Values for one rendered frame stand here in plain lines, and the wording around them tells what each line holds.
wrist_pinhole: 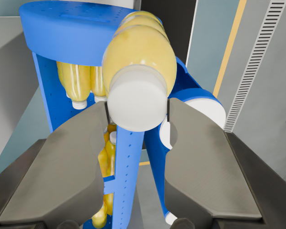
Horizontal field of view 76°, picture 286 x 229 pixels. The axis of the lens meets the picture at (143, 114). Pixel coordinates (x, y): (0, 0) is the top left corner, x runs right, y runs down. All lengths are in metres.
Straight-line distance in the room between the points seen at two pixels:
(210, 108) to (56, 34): 0.57
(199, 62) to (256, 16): 0.58
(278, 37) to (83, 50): 2.07
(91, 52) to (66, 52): 0.04
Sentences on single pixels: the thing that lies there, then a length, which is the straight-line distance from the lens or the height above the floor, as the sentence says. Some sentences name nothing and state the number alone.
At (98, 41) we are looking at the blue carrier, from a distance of 0.32.
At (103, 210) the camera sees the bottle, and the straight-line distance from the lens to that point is 0.87.
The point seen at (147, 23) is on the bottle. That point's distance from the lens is 0.19.
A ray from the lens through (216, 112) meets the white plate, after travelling 0.76.
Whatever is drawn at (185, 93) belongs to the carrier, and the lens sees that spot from 0.71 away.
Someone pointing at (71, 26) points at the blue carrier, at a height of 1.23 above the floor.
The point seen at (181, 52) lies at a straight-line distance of 1.59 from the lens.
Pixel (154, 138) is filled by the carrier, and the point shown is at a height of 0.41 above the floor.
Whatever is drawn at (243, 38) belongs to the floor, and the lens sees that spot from 2.01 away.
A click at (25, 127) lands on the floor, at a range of 2.14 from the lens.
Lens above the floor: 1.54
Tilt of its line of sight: 52 degrees down
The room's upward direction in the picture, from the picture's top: 163 degrees clockwise
